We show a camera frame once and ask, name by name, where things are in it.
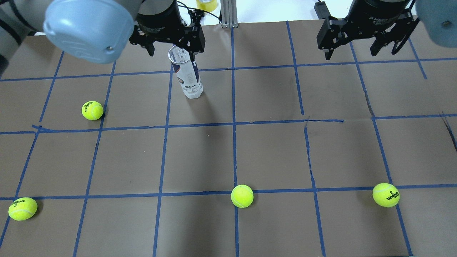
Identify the Wilson tennis ball lower left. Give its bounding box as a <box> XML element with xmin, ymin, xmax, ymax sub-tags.
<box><xmin>8</xmin><ymin>197</ymin><xmax>38</xmax><ymax>221</ymax></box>

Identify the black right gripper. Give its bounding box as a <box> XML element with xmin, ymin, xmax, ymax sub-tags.
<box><xmin>316</xmin><ymin>0</ymin><xmax>420</xmax><ymax>60</ymax></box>

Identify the white blue tennis ball can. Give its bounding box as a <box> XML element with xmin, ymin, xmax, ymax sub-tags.
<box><xmin>168</xmin><ymin>45</ymin><xmax>204</xmax><ymax>99</ymax></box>

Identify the yellow tape roll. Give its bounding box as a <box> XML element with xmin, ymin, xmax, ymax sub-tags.
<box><xmin>196</xmin><ymin>0</ymin><xmax>218</xmax><ymax>12</ymax></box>

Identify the black cable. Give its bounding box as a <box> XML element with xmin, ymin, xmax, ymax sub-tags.
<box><xmin>177</xmin><ymin>1</ymin><xmax>222</xmax><ymax>22</ymax></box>

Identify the Wilson tennis ball upper left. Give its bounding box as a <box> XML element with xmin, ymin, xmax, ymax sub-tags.
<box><xmin>81</xmin><ymin>101</ymin><xmax>104</xmax><ymax>120</ymax></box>

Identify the aluminium profile post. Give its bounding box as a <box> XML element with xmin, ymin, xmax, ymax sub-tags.
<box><xmin>220</xmin><ymin>0</ymin><xmax>238</xmax><ymax>28</ymax></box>

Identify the Wilson tennis ball lower right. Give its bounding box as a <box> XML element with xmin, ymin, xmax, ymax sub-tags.
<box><xmin>372</xmin><ymin>183</ymin><xmax>400</xmax><ymax>208</ymax></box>

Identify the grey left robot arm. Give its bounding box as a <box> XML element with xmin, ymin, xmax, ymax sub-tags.
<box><xmin>0</xmin><ymin>0</ymin><xmax>205</xmax><ymax>74</ymax></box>

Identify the Head yellow tennis ball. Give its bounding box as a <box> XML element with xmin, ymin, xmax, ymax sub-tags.
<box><xmin>231</xmin><ymin>185</ymin><xmax>253</xmax><ymax>208</ymax></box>

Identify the wilson tennis ball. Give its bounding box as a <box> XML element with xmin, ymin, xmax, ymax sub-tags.
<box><xmin>372</xmin><ymin>183</ymin><xmax>400</xmax><ymax>208</ymax></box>
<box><xmin>81</xmin><ymin>101</ymin><xmax>104</xmax><ymax>120</ymax></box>
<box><xmin>8</xmin><ymin>197</ymin><xmax>38</xmax><ymax>221</ymax></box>

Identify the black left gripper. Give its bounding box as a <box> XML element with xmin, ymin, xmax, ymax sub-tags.
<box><xmin>129</xmin><ymin>0</ymin><xmax>206</xmax><ymax>61</ymax></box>

